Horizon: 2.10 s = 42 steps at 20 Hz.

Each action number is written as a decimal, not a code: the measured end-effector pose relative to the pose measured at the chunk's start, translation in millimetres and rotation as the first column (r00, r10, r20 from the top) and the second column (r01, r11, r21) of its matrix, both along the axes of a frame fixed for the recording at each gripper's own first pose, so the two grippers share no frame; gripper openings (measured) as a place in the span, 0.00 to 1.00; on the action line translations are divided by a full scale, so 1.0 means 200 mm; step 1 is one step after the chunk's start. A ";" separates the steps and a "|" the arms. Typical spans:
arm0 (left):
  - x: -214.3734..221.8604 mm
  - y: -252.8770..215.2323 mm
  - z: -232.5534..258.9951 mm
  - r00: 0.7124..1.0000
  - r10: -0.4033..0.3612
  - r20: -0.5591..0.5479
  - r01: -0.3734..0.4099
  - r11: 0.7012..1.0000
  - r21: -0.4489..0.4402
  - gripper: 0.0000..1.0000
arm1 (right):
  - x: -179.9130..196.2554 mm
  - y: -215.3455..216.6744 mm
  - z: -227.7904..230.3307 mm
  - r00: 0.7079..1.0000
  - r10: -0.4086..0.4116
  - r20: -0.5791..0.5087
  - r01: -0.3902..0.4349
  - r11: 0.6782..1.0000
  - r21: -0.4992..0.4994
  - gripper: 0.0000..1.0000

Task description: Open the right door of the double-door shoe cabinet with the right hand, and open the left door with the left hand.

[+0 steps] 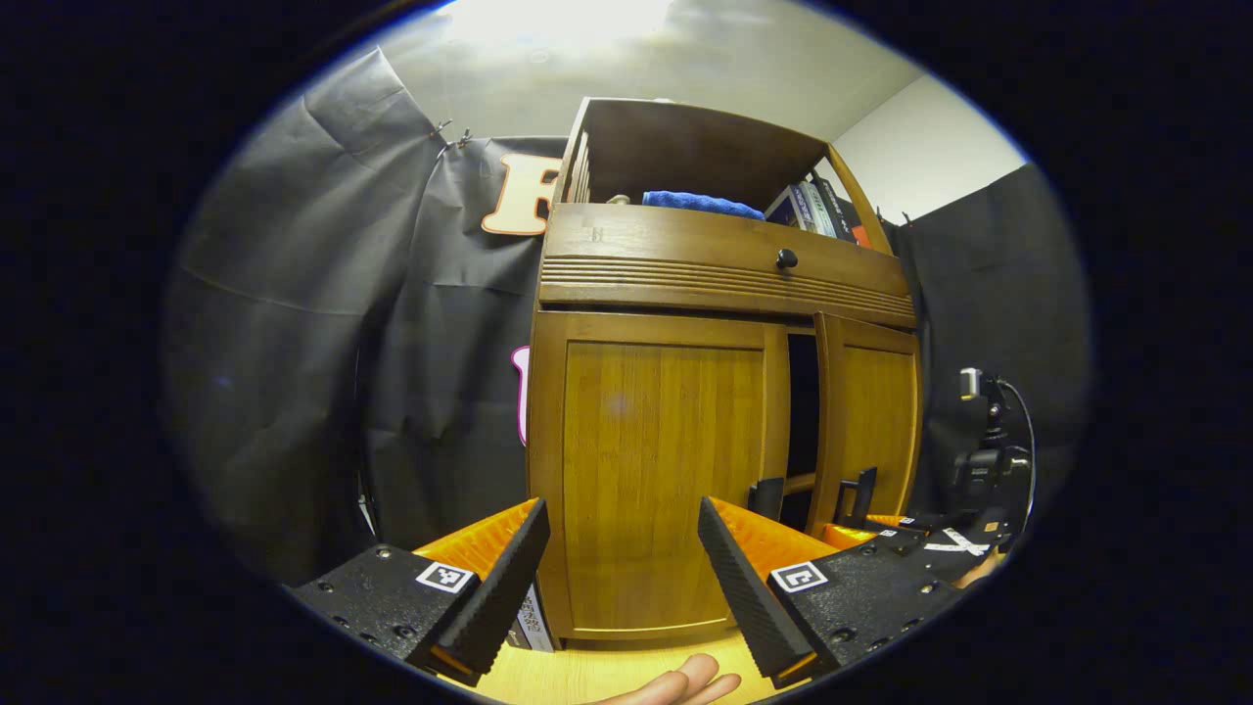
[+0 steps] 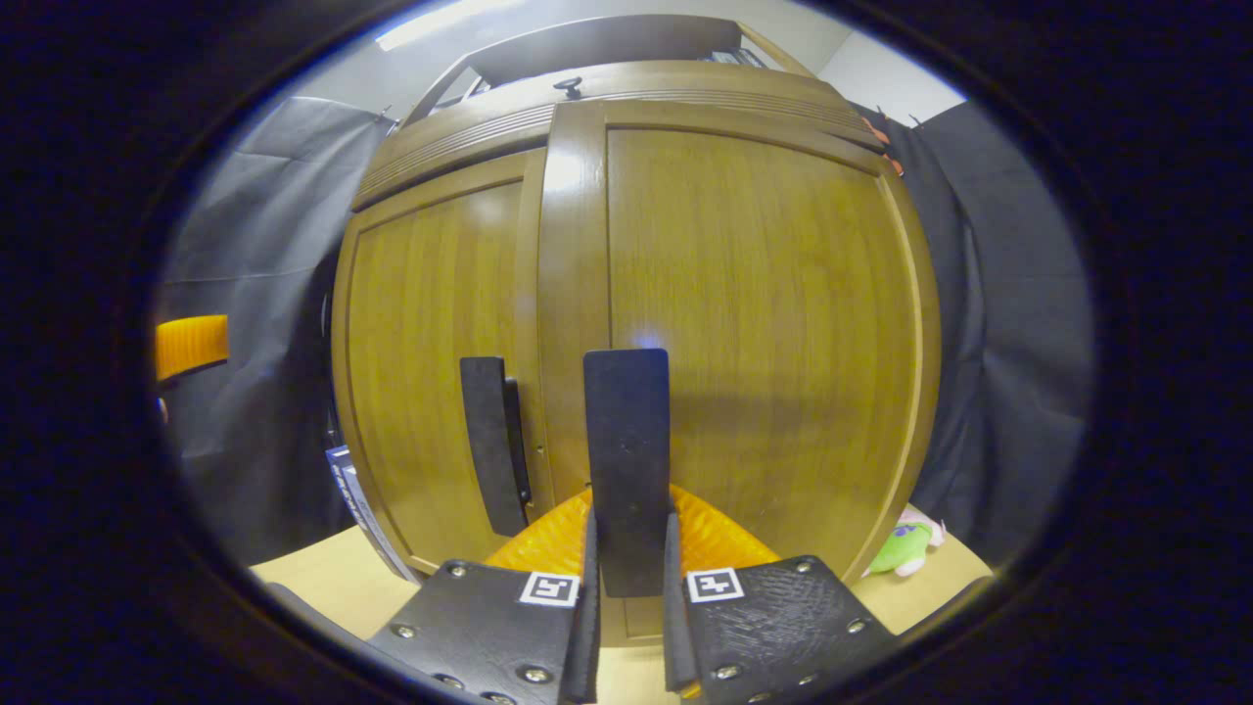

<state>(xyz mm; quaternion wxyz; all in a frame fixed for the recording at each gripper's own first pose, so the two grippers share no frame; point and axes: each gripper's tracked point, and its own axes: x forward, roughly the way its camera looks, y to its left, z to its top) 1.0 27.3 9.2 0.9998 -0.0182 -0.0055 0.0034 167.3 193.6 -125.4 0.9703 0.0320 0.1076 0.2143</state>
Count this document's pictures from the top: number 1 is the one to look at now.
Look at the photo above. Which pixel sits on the black book on cabinet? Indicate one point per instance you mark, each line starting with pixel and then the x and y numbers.
pixel 842 211

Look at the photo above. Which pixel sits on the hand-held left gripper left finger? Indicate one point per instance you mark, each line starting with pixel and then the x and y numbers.
pixel 504 597

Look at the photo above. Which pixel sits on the white-spine book on cabinet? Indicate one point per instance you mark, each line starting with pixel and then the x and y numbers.
pixel 817 208

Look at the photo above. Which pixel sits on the black backdrop cloth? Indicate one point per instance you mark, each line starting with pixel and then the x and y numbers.
pixel 294 343

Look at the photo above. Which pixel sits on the wooden cabinet door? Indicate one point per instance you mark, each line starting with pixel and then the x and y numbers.
pixel 656 441
pixel 876 411

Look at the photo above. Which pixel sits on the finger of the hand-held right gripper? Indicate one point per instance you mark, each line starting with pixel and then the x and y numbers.
pixel 896 520
pixel 852 536

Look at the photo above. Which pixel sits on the wooden drawer with black knob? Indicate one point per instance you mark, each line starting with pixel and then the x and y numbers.
pixel 666 245

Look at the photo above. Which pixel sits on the wooden double-door shoe cabinet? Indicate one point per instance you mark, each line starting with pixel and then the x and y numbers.
pixel 685 147

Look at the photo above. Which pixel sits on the dark blue book on cabinet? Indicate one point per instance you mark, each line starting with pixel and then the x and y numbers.
pixel 786 206

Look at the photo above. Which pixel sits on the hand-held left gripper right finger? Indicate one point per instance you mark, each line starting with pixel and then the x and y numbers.
pixel 744 597

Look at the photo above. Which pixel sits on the blue folded towel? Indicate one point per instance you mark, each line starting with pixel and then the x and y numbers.
pixel 700 203

